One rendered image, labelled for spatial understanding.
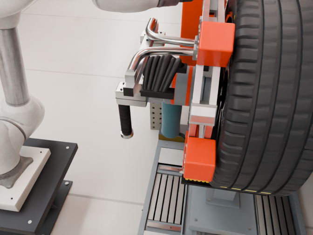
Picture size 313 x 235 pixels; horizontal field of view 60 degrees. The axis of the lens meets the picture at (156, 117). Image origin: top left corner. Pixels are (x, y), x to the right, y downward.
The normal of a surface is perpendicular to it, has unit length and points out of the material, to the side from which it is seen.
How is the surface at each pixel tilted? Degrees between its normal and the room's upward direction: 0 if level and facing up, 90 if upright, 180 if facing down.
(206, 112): 45
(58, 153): 0
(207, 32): 35
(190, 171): 90
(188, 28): 90
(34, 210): 0
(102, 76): 0
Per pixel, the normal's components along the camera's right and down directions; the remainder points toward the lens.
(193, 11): -0.17, 0.68
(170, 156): 0.00, -0.73
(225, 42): -0.10, -0.21
